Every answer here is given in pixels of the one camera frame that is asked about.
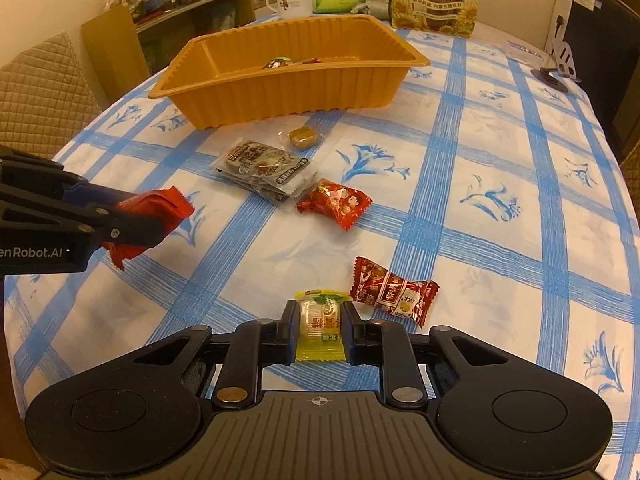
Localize chair with quilted beige cover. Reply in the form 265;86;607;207
0;30;108;161
617;137;640;201

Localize long red candy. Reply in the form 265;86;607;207
349;256;441;329

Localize black round pad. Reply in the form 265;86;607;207
530;67;571;92

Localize white printed mug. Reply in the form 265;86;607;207
265;0;315;20

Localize silver phone stand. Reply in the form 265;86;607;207
542;42;583;83

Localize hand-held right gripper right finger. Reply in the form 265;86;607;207
341;301;508;406

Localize yellow snack packet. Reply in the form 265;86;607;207
295;289;351;363

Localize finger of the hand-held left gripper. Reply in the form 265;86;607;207
0;182;171;253
0;145;141;208

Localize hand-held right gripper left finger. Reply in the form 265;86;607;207
132;300;301;409

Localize small blue white card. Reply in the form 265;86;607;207
502;42;546;63

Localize puffed red snack packet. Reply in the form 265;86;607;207
296;178;373;231

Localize wooden shelf unit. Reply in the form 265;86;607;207
80;0;291;96

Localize brown candy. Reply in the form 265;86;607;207
277;122;331;153

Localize orange plastic tray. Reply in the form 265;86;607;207
148;14;432;131

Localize dark clear snack packets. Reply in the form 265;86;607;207
209;140;321;207

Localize blue checked tablecloth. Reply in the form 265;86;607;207
2;15;640;480

